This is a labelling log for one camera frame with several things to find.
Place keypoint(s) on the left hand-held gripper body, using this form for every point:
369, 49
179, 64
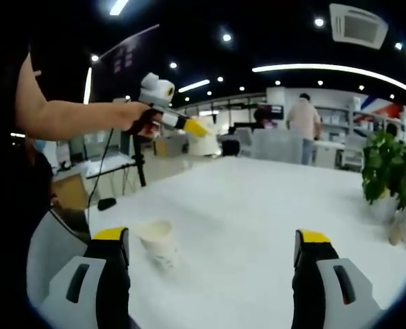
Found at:
156, 90

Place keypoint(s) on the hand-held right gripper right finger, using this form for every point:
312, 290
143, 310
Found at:
326, 294

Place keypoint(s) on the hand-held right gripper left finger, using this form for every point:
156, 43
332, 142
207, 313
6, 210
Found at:
96, 291

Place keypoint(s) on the green print paper cup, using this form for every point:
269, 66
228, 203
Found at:
204, 145

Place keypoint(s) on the nested paper cup stack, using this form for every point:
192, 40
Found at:
160, 243

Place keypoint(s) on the person's left hand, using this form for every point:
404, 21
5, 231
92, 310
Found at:
132, 113

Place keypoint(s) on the short ceiling light strip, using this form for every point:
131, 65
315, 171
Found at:
194, 85

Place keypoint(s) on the brown cardboard box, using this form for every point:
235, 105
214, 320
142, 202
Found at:
160, 147

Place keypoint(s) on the dark hanging sign panel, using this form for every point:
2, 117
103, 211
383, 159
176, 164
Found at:
130, 51

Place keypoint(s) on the grey mesh office chair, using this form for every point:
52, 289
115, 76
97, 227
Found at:
48, 250

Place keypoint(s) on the black stand pole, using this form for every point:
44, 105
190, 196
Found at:
141, 171

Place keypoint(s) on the straight ceiling light strip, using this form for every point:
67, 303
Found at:
88, 85
118, 7

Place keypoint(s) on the white side desk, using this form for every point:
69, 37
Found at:
113, 168

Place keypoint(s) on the small black device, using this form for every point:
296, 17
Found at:
107, 204

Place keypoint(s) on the grey partition desk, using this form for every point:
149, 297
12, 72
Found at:
278, 147

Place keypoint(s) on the ceiling spot lights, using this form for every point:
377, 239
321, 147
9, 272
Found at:
226, 37

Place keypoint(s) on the small beige bottle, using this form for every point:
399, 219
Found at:
396, 234

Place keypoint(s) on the white table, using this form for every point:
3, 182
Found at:
240, 222

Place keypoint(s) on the white drawer cart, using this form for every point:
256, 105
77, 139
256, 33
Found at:
352, 156

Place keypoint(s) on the green potted plant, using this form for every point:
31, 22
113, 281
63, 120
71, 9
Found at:
391, 168

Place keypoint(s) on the white shelving unit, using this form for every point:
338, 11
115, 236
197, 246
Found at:
336, 127

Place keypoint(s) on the long curved ceiling light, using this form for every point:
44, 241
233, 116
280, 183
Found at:
326, 67

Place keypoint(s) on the ceiling air conditioner vent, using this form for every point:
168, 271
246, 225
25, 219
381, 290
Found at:
358, 25

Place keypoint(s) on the dark wall screen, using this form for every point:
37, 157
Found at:
272, 111

